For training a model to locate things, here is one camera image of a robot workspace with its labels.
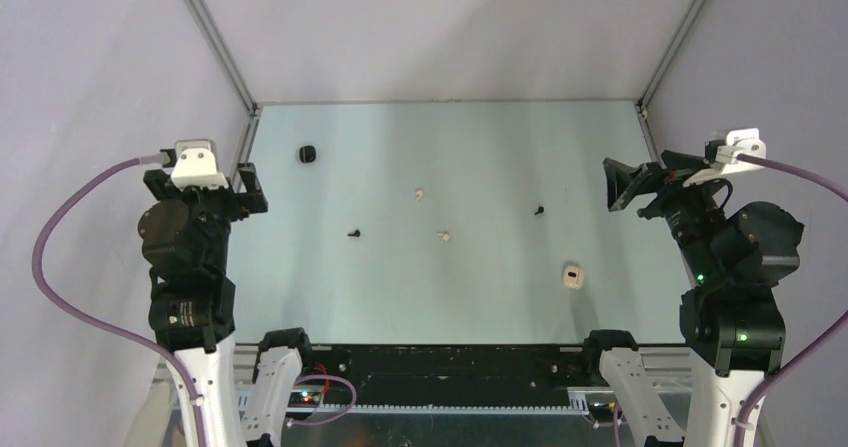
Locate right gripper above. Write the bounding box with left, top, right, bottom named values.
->
left=603, top=147, right=734, bottom=279

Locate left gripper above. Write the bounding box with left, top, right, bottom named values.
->
left=147, top=158, right=266, bottom=268

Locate white earbud charging case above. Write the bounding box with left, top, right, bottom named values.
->
left=562, top=264, right=585, bottom=290

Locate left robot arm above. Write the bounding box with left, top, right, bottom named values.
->
left=137, top=162, right=316, bottom=446

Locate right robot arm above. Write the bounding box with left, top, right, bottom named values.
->
left=581, top=151, right=804, bottom=446

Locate black earbud charging case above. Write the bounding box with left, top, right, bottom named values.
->
left=298, top=145, right=317, bottom=164

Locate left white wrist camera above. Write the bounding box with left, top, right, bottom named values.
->
left=157, top=139, right=229, bottom=191

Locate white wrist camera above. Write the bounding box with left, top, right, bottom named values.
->
left=157, top=139, right=229, bottom=191
left=683, top=128, right=767, bottom=187

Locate right aluminium frame post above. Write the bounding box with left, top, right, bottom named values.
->
left=636, top=0, right=710, bottom=112

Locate aluminium frame post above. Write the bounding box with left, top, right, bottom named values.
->
left=636, top=0, right=710, bottom=112
left=183, top=0, right=258, bottom=116

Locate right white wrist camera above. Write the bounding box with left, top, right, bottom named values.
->
left=683, top=128, right=767, bottom=187

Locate left aluminium frame post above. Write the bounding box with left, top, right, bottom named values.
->
left=183, top=0, right=258, bottom=116

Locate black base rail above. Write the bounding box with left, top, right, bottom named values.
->
left=304, top=344, right=607, bottom=410

